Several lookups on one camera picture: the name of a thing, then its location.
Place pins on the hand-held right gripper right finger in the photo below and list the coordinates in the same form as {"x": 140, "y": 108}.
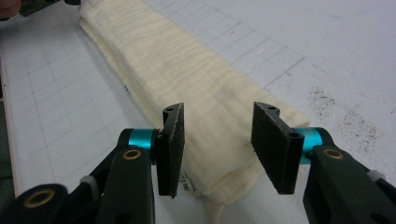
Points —
{"x": 274, "y": 149}

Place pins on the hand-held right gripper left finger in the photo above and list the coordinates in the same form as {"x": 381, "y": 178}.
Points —
{"x": 169, "y": 155}

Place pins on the cream printed cloth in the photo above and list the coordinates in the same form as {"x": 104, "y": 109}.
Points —
{"x": 174, "y": 71}

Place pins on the white grid mat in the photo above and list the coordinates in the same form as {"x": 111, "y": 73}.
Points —
{"x": 327, "y": 46}

